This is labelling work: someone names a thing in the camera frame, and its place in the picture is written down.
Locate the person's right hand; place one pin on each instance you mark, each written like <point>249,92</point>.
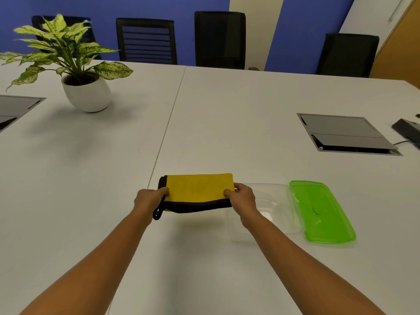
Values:
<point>244,202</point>

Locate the person's left hand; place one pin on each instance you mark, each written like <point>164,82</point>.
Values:
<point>146,200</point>

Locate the person's left thumb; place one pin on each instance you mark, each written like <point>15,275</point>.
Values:
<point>162,191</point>

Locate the person's right thumb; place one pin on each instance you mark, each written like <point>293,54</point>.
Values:
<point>230,193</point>

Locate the yellow cloth with black trim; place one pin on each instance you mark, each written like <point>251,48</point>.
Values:
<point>198,191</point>

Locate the person's left forearm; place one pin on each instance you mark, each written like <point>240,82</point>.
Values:
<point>90,264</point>

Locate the person's right forearm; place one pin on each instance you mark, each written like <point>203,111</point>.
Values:
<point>303,273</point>

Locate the clear plastic container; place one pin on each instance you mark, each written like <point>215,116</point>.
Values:
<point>274,209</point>

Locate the green plastic lid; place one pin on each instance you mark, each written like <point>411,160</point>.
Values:
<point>320,211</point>

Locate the white round plant pot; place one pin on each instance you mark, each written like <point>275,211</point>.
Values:
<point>87,92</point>

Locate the black slatted office chair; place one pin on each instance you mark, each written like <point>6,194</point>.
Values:
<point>146,41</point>

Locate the variegated green plant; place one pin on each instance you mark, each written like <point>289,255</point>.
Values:
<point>62,49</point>

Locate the wooden door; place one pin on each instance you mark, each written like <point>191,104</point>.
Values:
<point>398,50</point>

